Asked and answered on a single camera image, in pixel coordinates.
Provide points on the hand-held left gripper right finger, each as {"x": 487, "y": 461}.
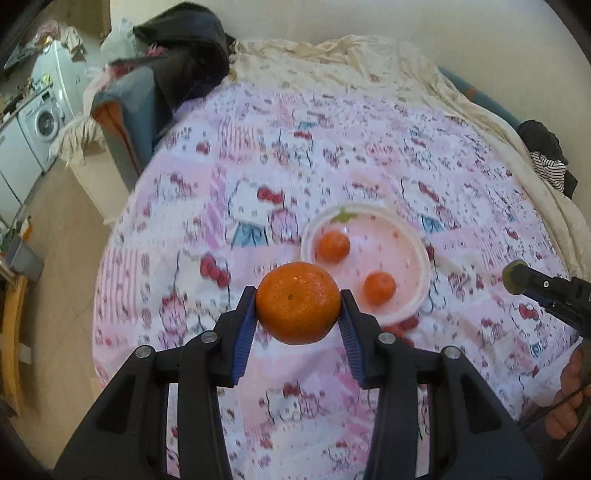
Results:
{"x": 347, "y": 332}

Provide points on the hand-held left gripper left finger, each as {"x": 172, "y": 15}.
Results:
{"x": 246, "y": 323}

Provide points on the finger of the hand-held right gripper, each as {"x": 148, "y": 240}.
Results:
{"x": 531, "y": 279}
{"x": 570, "y": 311}

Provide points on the small orange mandarin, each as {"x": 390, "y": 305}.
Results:
{"x": 333, "y": 246}
{"x": 379, "y": 287}

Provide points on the large orange mandarin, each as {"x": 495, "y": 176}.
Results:
{"x": 298, "y": 302}

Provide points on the white round plate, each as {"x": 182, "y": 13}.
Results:
{"x": 397, "y": 240}

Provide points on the person's right hand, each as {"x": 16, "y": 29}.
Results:
{"x": 572, "y": 392}

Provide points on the black white striped garment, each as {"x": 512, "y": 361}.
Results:
{"x": 551, "y": 170}

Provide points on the black cloth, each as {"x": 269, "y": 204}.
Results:
{"x": 540, "y": 136}

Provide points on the pink cat print blanket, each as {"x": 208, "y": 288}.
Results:
{"x": 323, "y": 152}

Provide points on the blue mattress edge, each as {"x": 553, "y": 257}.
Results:
{"x": 485, "y": 99}

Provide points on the grey bin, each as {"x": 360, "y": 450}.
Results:
{"x": 25, "y": 258}

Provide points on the wooden chair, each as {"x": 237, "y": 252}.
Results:
{"x": 11, "y": 341}

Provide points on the blue and orange cushion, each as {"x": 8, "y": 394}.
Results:
{"x": 124, "y": 106}

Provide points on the cream fringed cloth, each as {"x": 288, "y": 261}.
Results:
{"x": 76, "y": 136}

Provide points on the cream bed sheet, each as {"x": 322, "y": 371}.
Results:
{"x": 351, "y": 57}

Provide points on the black jacket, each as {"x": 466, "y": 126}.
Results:
{"x": 194, "y": 50}

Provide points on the white washing machine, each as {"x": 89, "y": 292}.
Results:
{"x": 39, "y": 122}

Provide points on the white plastic bag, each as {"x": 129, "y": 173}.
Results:
{"x": 117, "y": 39}

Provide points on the white refrigerator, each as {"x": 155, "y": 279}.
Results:
{"x": 60, "y": 69}

